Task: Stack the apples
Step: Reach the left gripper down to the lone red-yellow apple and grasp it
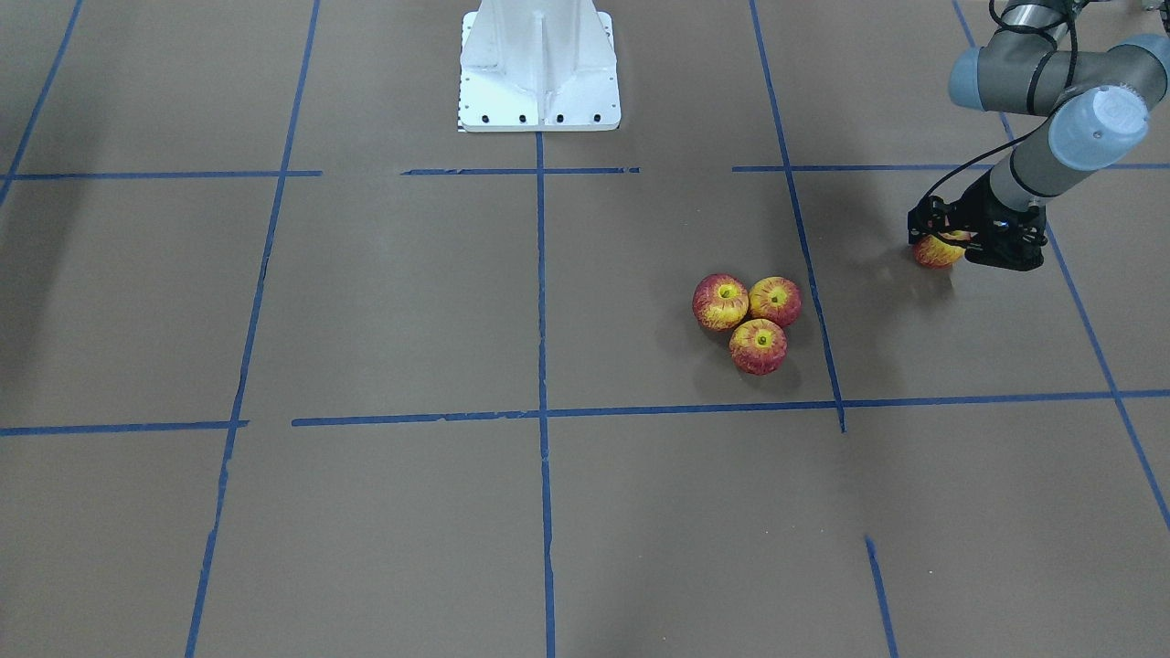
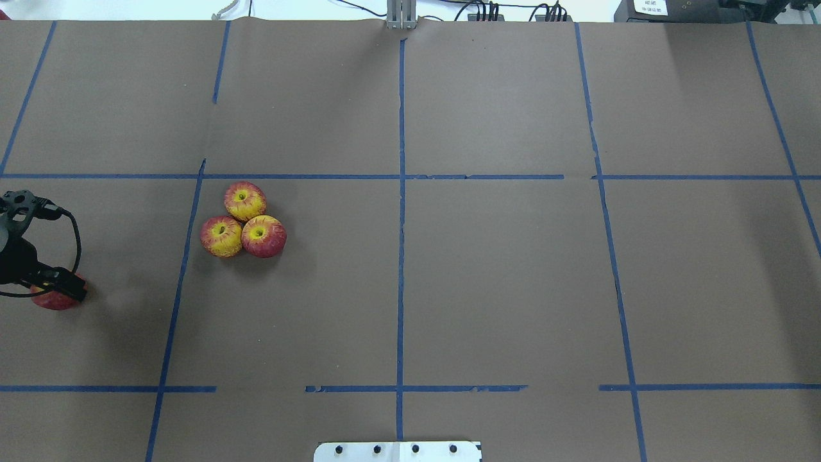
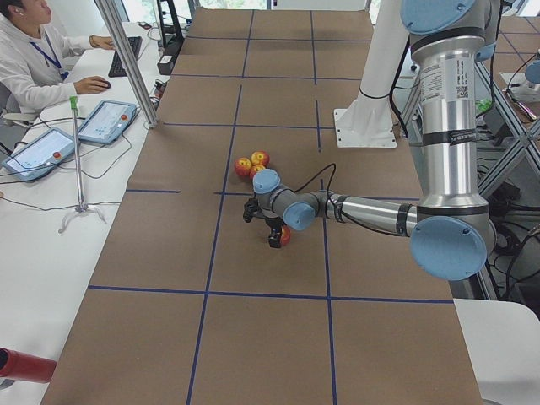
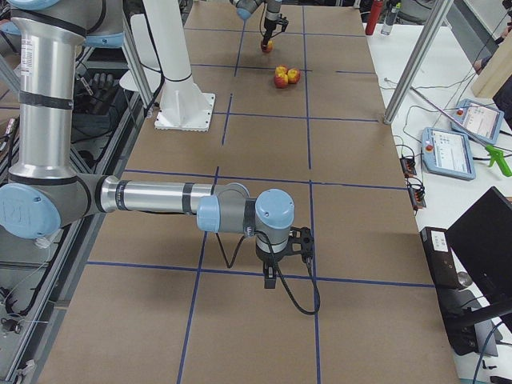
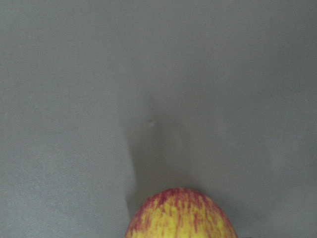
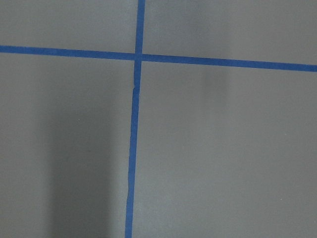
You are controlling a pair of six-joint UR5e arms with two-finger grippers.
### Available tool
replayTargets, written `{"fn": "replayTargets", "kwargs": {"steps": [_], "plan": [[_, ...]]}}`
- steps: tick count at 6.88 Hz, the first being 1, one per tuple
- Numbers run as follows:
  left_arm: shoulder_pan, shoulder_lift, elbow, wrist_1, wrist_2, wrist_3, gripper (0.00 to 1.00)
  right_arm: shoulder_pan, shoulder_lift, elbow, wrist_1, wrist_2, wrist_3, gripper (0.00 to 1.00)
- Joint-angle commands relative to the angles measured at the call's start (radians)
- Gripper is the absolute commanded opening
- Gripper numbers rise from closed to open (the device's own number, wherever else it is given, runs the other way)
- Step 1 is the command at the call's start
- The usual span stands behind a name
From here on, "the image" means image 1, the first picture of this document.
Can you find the red yellow apple carried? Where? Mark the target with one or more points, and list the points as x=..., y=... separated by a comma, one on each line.
x=933, y=252

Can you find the red yellow apple front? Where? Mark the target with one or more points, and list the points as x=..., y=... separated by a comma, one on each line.
x=758, y=347

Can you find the brown paper table cover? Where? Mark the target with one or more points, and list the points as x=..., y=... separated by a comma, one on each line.
x=294, y=368

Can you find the white camera stand pedestal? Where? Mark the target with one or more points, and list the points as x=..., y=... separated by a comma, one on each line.
x=538, y=66

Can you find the red yellow apple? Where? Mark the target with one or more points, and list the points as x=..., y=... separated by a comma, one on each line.
x=776, y=299
x=720, y=302
x=758, y=347

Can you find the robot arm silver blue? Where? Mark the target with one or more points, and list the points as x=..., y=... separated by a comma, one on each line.
x=1094, y=107

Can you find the red yellow apple back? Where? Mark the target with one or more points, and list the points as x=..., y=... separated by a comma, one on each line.
x=776, y=299

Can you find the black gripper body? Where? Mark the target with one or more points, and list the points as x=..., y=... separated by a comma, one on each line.
x=974, y=208

